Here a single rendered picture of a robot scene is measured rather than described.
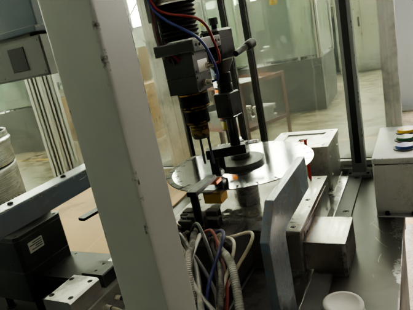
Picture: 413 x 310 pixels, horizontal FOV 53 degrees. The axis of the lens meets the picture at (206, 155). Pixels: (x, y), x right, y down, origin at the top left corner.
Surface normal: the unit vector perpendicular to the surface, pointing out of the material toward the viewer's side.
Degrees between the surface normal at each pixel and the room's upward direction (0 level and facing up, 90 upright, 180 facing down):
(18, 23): 90
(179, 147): 90
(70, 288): 0
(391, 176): 90
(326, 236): 0
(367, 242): 0
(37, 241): 90
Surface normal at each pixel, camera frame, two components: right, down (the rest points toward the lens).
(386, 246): -0.19, -0.95
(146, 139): 0.88, -0.05
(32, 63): -0.43, 0.32
